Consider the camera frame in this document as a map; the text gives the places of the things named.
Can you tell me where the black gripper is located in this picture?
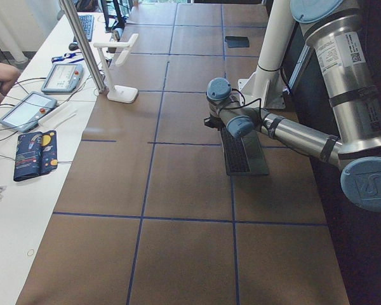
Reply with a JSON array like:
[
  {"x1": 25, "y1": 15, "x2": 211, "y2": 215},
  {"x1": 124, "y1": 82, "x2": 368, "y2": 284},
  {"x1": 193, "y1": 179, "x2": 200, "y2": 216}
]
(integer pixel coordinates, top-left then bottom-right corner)
[{"x1": 204, "y1": 116, "x2": 224, "y2": 130}]

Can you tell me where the grey laptop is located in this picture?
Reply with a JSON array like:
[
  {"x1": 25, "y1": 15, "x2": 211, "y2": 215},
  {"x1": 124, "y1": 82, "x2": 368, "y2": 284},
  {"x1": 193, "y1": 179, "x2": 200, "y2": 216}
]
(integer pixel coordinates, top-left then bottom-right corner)
[{"x1": 220, "y1": 127, "x2": 269, "y2": 176}]

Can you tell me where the black mouse pad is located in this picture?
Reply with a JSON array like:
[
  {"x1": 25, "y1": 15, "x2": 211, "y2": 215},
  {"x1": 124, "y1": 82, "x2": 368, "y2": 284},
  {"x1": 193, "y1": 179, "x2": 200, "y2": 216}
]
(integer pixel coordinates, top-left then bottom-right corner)
[{"x1": 225, "y1": 36, "x2": 250, "y2": 48}]

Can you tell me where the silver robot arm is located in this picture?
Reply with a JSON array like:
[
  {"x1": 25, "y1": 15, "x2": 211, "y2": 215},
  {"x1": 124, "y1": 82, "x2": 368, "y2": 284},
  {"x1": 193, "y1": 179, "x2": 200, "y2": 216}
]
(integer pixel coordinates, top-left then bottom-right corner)
[{"x1": 204, "y1": 1, "x2": 381, "y2": 212}]

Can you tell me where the person forearm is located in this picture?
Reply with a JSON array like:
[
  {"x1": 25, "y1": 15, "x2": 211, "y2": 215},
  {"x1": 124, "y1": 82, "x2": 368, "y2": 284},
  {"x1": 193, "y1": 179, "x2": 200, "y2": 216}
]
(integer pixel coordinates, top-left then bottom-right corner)
[{"x1": 0, "y1": 63, "x2": 21, "y2": 104}]

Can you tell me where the white desk lamp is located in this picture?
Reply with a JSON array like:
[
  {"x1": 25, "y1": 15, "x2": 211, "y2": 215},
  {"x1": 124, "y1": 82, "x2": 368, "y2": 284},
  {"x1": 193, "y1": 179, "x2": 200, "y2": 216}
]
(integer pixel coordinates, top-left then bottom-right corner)
[{"x1": 93, "y1": 33, "x2": 139, "y2": 104}]

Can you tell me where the black desk mouse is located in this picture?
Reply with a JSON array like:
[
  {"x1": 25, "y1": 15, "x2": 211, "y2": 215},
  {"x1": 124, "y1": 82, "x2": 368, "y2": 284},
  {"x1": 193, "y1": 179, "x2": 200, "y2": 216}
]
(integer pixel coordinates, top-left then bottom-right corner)
[{"x1": 68, "y1": 41, "x2": 79, "y2": 51}]

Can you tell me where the far teach pendant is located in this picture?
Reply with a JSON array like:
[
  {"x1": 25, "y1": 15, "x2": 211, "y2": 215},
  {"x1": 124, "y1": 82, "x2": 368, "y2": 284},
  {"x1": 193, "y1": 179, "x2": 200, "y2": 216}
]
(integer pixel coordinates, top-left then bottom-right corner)
[{"x1": 41, "y1": 64, "x2": 83, "y2": 95}]

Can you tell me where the teach pendant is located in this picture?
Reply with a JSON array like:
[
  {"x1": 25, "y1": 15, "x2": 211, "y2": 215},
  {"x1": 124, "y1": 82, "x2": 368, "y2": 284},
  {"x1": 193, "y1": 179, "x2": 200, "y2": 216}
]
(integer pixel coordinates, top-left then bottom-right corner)
[
  {"x1": 0, "y1": 91, "x2": 57, "y2": 133},
  {"x1": 41, "y1": 64, "x2": 83, "y2": 95}
]

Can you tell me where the black keyboard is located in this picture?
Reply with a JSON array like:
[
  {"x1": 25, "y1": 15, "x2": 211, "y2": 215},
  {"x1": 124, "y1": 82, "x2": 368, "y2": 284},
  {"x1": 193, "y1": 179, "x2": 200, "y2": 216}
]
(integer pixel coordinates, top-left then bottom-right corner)
[{"x1": 79, "y1": 15, "x2": 95, "y2": 41}]

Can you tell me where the blue space pattern pouch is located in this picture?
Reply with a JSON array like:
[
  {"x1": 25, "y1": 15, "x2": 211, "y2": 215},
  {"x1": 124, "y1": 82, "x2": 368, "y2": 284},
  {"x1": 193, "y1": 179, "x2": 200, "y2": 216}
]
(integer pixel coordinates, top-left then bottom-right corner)
[{"x1": 13, "y1": 130, "x2": 58, "y2": 182}]

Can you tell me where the near teach pendant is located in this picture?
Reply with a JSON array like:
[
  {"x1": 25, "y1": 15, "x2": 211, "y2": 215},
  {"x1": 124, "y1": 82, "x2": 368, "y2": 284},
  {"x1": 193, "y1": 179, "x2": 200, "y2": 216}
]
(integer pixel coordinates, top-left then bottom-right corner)
[{"x1": 0, "y1": 91, "x2": 57, "y2": 133}]

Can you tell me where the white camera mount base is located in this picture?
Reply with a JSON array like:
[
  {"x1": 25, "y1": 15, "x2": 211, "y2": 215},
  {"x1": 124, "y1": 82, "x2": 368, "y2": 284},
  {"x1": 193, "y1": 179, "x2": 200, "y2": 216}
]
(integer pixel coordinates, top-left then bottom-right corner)
[{"x1": 239, "y1": 0, "x2": 296, "y2": 109}]

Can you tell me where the blue lanyard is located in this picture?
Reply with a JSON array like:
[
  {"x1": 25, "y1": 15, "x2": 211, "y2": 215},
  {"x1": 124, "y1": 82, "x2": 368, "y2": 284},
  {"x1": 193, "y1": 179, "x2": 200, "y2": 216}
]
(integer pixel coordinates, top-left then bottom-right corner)
[{"x1": 51, "y1": 52, "x2": 84, "y2": 64}]

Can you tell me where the aluminium frame post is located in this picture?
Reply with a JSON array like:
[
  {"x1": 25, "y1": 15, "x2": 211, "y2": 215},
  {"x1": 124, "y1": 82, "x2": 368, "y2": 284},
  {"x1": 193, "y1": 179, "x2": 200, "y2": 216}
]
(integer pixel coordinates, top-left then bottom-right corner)
[{"x1": 59, "y1": 0, "x2": 106, "y2": 94}]

